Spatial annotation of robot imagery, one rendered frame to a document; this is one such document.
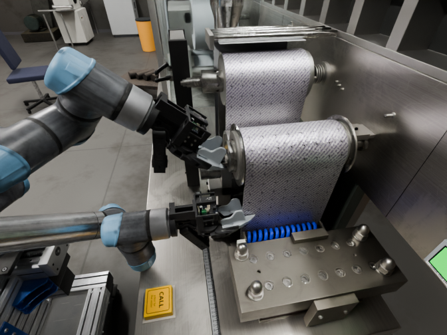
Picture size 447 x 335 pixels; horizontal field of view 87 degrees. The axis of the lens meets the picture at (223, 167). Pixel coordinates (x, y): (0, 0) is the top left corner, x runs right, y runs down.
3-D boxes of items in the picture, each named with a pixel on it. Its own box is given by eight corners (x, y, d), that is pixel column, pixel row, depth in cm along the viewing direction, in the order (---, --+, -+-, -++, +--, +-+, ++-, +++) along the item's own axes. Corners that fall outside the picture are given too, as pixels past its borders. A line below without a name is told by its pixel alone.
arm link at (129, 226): (113, 228, 62) (102, 207, 57) (156, 223, 63) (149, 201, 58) (107, 256, 56) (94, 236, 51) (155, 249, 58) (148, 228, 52)
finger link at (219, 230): (239, 230, 57) (203, 235, 56) (239, 234, 58) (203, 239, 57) (236, 215, 61) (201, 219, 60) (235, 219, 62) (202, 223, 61)
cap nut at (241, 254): (233, 249, 62) (233, 239, 59) (246, 247, 62) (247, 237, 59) (235, 262, 59) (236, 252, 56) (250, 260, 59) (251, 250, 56)
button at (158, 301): (147, 292, 66) (145, 288, 64) (172, 288, 67) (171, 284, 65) (145, 320, 61) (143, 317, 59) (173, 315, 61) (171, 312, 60)
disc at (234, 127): (229, 161, 66) (229, 112, 57) (231, 161, 66) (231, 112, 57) (241, 199, 55) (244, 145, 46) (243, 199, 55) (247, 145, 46)
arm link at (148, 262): (142, 236, 73) (133, 213, 66) (163, 260, 67) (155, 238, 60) (118, 253, 69) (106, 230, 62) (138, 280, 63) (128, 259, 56)
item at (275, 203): (240, 232, 66) (244, 185, 54) (318, 220, 70) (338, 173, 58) (241, 233, 66) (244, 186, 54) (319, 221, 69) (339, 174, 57)
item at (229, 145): (229, 143, 51) (231, 176, 53) (237, 142, 51) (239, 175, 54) (223, 137, 58) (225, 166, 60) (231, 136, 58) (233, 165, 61)
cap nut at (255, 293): (245, 286, 55) (247, 276, 52) (261, 283, 55) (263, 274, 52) (249, 302, 52) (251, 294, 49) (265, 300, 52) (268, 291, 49)
